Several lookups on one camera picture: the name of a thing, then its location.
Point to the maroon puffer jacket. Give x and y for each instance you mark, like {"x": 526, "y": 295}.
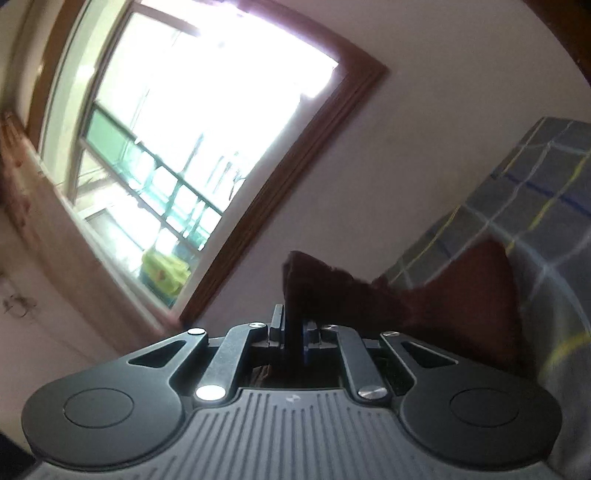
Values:
{"x": 470, "y": 309}

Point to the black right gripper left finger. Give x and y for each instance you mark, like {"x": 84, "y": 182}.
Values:
{"x": 124, "y": 410}

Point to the green yellow cloth outside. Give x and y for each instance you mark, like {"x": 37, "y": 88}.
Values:
{"x": 164, "y": 275}

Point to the floral beige curtain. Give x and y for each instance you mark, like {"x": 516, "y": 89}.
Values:
{"x": 55, "y": 237}

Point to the grey plaid bed sheet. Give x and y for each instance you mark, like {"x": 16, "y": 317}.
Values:
{"x": 536, "y": 202}

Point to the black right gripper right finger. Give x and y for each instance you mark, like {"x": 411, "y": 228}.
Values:
{"x": 458, "y": 410}

